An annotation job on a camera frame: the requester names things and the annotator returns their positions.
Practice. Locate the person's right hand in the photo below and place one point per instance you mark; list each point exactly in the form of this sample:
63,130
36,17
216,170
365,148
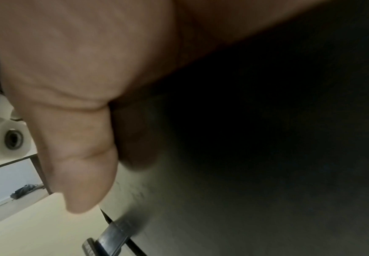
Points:
86,55

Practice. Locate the dark crumpled cloth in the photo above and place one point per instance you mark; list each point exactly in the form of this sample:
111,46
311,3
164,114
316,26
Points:
26,190

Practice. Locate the metal blade tool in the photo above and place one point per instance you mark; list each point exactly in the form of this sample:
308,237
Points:
113,237

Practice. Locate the dark wooden frame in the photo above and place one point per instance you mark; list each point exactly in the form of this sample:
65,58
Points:
42,175

